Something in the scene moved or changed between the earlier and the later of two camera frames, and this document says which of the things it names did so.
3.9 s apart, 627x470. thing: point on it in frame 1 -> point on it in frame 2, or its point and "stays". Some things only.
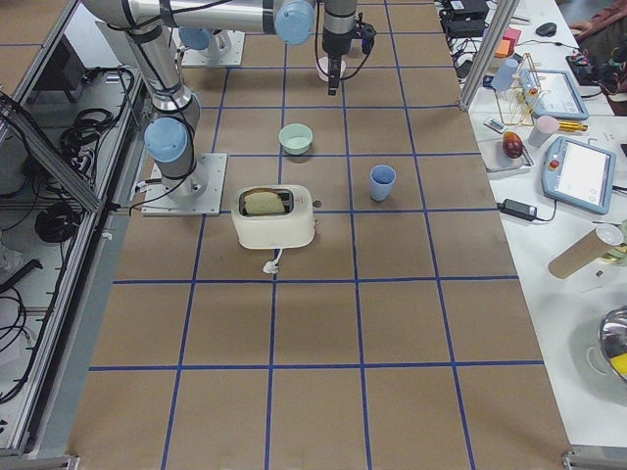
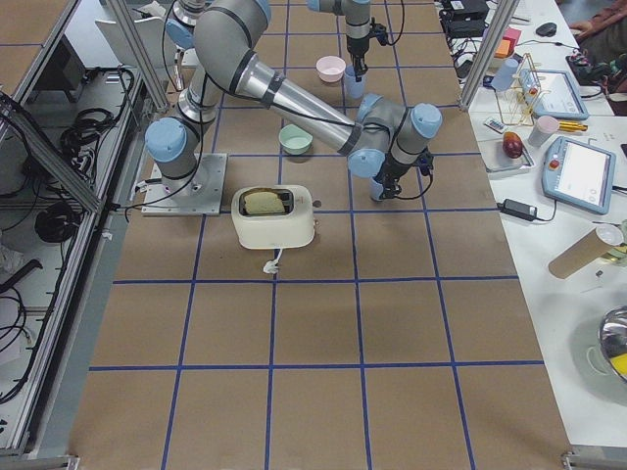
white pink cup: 545,127 stays
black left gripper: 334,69 -> 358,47
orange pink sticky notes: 507,43 stays
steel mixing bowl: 612,335 stays
